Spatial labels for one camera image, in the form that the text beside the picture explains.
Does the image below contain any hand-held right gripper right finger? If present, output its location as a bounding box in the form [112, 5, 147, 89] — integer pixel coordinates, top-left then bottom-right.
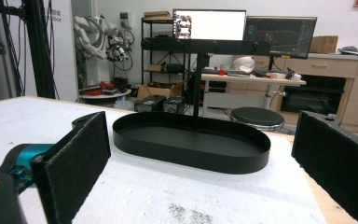
[291, 109, 358, 224]

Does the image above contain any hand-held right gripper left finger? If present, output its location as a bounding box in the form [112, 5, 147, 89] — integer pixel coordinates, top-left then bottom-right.
[30, 110, 112, 224]

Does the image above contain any black oval tray stand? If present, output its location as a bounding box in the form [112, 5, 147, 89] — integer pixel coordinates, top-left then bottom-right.
[112, 36, 272, 175]

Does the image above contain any round white table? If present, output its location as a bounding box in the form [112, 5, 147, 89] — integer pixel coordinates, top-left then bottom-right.
[78, 88, 132, 101]

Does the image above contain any white table mat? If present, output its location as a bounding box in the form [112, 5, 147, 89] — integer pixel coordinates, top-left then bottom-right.
[0, 96, 328, 224]

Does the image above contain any round black stool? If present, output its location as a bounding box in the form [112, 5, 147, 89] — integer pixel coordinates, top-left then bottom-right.
[229, 106, 286, 132]

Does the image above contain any black equipment box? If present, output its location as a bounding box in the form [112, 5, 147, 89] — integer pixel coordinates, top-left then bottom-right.
[162, 95, 186, 115]
[133, 94, 167, 113]

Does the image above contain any grey device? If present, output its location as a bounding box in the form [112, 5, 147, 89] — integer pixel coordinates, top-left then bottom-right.
[337, 45, 358, 57]

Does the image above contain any closed brown cardboard box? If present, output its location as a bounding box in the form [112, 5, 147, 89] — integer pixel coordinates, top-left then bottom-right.
[309, 35, 339, 55]

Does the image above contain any open cardboard box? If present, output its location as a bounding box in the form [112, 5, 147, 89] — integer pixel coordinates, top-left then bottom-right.
[136, 79, 187, 101]

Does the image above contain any wooden desk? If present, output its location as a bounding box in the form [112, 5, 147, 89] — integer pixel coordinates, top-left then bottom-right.
[200, 73, 308, 118]

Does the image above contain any black metal stand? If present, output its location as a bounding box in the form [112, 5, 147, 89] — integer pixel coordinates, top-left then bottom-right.
[0, 0, 60, 100]

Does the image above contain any dark-screen monitor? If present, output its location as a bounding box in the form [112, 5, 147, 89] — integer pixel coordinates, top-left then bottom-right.
[243, 15, 318, 60]

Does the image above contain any white helmet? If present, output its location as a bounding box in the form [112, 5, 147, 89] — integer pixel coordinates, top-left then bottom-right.
[232, 56, 256, 75]

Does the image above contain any black metal shelf rack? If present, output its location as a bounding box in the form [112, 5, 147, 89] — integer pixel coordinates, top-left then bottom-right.
[141, 17, 191, 86]

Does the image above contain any flat cardboard box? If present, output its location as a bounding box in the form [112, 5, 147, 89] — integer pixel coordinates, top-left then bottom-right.
[143, 10, 172, 21]

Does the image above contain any white-screen monitor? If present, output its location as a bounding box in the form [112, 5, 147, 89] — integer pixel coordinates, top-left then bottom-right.
[172, 8, 247, 42]

